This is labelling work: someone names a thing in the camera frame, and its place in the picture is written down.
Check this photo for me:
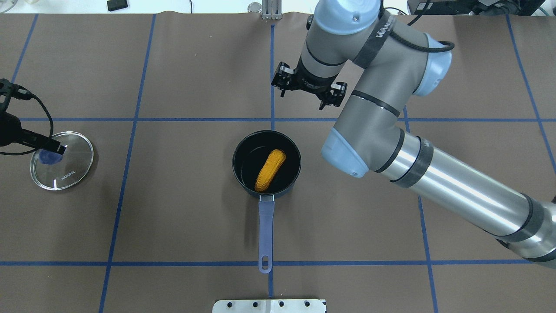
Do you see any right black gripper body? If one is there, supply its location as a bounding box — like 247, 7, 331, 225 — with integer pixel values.
271, 61, 348, 110

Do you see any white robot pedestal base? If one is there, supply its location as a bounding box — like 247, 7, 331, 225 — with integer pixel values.
212, 299, 328, 313

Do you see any glass lid blue knob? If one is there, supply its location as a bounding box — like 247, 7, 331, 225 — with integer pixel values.
30, 131, 95, 191

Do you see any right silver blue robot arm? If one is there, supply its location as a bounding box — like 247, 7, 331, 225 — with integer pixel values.
262, 16, 555, 265

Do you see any aluminium frame post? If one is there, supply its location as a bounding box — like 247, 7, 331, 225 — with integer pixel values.
261, 0, 283, 20

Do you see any small black square device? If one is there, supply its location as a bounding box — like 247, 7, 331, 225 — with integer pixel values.
106, 0, 129, 12

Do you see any small metal cylinder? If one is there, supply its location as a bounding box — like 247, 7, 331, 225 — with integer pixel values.
248, 2, 262, 13

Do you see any yellow corn cob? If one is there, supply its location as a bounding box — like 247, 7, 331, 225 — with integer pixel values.
255, 149, 287, 193

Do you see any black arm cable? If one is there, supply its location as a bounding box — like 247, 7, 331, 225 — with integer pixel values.
0, 89, 55, 156

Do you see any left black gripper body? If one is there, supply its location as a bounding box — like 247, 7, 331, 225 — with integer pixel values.
0, 112, 23, 147

